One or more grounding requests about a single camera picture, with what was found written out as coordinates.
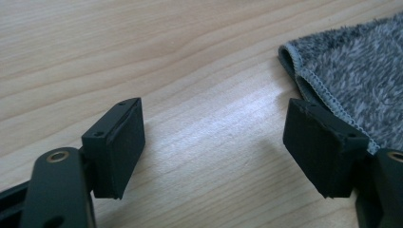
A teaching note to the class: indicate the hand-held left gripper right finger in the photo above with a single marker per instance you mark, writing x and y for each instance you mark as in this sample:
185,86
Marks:
320,148

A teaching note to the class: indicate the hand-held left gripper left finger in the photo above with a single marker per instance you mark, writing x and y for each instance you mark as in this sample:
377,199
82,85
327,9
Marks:
118,148

